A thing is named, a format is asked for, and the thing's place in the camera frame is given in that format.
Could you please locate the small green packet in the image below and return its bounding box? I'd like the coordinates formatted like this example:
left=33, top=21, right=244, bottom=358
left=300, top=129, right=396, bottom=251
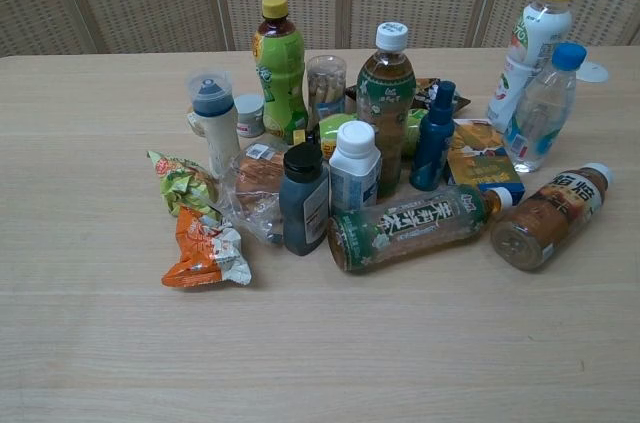
left=405, top=107, right=430, bottom=160

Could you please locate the green label bottle yellow cap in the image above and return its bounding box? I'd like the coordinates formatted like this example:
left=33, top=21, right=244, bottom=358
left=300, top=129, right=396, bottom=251
left=250, top=0, right=310, bottom=145

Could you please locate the green crinkled snack packet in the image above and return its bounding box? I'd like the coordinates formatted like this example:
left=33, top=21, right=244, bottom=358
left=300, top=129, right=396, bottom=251
left=146, top=149, right=223, bottom=222

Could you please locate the orange crinkled snack packet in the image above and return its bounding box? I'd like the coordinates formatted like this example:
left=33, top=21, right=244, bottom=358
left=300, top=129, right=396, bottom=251
left=160, top=205, right=253, bottom=290

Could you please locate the dark bottle black cap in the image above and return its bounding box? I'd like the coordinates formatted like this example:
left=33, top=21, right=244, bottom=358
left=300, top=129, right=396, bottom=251
left=278, top=142, right=332, bottom=258

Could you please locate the white round disc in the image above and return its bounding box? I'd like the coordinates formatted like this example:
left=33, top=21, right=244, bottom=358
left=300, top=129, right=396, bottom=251
left=576, top=60, right=611, bottom=86

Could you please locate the white bottle yellow cap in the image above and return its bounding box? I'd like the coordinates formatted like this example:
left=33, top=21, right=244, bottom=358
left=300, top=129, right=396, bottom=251
left=485, top=0, right=580, bottom=135

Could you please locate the green tea bottle large print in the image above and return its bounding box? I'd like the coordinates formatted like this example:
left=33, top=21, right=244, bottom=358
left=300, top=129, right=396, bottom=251
left=326, top=183, right=516, bottom=276

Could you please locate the blue spray bottle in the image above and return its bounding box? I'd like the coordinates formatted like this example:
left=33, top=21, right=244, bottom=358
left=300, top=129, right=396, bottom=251
left=409, top=80, right=458, bottom=192

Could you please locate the bread in clear bag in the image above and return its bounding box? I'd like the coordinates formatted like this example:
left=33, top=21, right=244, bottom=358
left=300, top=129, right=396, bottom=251
left=218, top=138, right=292, bottom=247

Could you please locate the clear bottle blue cap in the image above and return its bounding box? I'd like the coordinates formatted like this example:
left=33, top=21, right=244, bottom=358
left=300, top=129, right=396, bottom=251
left=501, top=41, right=588, bottom=175

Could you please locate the round green packet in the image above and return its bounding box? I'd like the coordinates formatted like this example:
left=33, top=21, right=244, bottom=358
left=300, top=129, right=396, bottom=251
left=317, top=112, right=360, bottom=160

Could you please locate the upright green tea bottle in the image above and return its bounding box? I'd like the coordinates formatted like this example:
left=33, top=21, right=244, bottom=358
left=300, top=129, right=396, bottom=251
left=355, top=21, right=418, bottom=200

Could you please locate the white bottle clear cover cap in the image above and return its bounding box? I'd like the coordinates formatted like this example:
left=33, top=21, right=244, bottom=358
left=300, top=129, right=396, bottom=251
left=185, top=69, right=243, bottom=180

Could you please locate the clear tube of biscuit sticks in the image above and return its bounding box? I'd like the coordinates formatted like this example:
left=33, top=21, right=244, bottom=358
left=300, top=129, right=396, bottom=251
left=305, top=54, right=349, bottom=130

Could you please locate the brown coffee drink bottle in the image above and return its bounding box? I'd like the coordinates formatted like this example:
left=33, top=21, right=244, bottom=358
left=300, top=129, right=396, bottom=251
left=489, top=162, right=615, bottom=273

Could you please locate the small white jar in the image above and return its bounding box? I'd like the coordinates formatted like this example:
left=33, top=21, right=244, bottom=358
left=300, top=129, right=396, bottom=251
left=233, top=93, right=266, bottom=139

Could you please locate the yellow and blue box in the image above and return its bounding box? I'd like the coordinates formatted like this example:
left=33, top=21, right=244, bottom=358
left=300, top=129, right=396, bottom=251
left=445, top=118, right=528, bottom=195

